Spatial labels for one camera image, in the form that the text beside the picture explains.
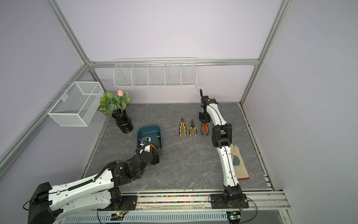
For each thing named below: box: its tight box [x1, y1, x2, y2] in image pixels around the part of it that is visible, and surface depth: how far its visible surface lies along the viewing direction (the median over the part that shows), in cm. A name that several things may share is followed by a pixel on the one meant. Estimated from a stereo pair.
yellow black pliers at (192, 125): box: [189, 119, 198, 137], surface depth 107 cm
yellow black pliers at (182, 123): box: [179, 118, 187, 138], surface depth 106 cm
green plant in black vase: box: [96, 90, 134, 134], surface depth 89 cm
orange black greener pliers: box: [200, 123, 210, 136], surface depth 107 cm
